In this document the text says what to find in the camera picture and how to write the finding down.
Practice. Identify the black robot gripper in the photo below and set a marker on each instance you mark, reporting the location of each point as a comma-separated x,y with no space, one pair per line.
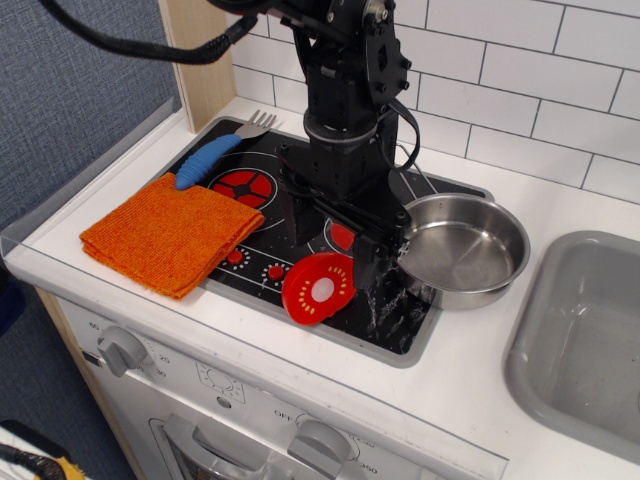
345,175

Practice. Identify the red toy tomato half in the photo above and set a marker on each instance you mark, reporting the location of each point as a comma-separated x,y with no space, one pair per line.
317,287

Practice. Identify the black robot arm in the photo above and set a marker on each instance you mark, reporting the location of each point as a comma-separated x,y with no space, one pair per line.
354,71

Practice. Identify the black toy stovetop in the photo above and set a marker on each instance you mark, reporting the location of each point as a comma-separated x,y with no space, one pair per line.
385,323

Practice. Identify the silver metal pan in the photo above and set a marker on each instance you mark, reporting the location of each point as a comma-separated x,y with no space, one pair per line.
463,251

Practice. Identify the orange knitted cloth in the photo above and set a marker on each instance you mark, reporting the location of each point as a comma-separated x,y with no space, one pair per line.
169,240

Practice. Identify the grey right oven knob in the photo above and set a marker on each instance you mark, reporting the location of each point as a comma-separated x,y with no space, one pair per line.
321,448

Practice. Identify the grey oven knob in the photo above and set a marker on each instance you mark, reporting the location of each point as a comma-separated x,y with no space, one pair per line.
321,448
121,350

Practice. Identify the white toy oven front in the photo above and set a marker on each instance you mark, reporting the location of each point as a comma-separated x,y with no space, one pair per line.
183,419

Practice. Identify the grey left oven knob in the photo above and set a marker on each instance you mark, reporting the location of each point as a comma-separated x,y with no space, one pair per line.
121,350

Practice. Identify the grey toy sink basin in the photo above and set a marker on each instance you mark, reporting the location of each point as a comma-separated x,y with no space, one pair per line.
574,363

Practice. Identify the yellow cloth at corner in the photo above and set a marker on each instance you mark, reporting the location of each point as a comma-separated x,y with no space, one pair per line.
65,470

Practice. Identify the blue handled toy fork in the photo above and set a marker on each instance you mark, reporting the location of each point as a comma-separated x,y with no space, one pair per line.
200,163

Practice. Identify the light wooden post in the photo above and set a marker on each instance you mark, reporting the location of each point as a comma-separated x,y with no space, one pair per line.
204,90

